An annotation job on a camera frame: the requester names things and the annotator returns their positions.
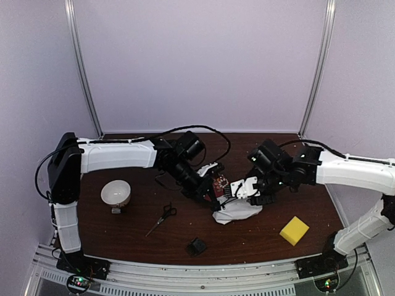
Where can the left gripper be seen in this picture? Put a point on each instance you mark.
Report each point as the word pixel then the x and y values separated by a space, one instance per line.
pixel 205 185

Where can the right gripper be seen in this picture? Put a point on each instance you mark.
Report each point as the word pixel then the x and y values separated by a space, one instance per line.
pixel 262 201

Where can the white zipper pouch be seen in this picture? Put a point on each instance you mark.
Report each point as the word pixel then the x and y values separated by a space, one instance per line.
pixel 236 210

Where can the black scissors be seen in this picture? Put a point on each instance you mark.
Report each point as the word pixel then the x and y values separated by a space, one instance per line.
pixel 168 210

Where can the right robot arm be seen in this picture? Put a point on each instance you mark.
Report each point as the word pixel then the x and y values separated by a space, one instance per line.
pixel 316 163

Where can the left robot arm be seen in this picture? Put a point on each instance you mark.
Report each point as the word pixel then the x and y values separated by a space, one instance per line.
pixel 75 156

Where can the red floral plate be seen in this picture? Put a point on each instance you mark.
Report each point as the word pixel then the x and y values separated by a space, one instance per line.
pixel 220 184

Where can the yellow sponge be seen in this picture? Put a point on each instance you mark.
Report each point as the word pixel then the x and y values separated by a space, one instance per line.
pixel 294 230

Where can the black clipper guard comb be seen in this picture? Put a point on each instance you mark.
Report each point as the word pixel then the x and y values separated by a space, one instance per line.
pixel 195 247

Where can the white ceramic bowl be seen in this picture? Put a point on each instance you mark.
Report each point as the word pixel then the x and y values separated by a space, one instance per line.
pixel 116 193

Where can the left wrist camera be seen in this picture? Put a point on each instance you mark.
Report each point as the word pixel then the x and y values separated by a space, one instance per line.
pixel 211 170

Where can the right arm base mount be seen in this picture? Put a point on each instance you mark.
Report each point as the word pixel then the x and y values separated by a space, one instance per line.
pixel 327 262

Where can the front aluminium rail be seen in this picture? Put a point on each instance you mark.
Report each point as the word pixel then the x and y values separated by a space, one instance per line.
pixel 131 278

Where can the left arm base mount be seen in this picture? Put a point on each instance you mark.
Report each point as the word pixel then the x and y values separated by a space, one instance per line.
pixel 78 263

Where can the right aluminium frame post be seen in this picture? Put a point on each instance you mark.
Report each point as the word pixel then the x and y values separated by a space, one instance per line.
pixel 327 32

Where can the aluminium frame post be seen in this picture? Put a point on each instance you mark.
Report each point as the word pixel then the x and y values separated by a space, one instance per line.
pixel 82 74
pixel 327 32

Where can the left aluminium frame post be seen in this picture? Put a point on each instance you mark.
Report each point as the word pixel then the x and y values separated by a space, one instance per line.
pixel 82 74

